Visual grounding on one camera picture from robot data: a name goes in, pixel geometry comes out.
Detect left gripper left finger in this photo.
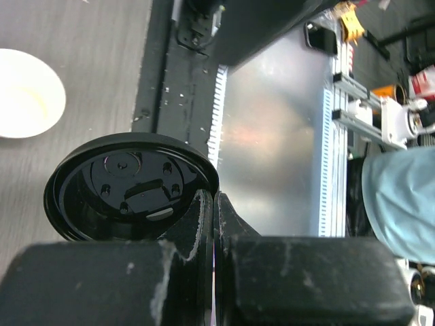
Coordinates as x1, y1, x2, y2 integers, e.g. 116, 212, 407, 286
150, 189, 213, 325

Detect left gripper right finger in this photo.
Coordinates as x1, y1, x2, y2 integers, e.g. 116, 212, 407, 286
213, 192, 260, 325

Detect black plastic cup lid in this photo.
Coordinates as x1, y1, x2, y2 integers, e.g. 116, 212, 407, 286
43, 132, 219, 241

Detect brown paper cup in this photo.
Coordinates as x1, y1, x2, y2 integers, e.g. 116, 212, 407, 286
1, 48, 67, 139

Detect white slotted cable duct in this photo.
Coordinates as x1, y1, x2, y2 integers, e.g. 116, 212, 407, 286
207, 65, 228, 168

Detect aluminium frame rail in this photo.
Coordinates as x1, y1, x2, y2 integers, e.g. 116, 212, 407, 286
319, 43, 408, 238

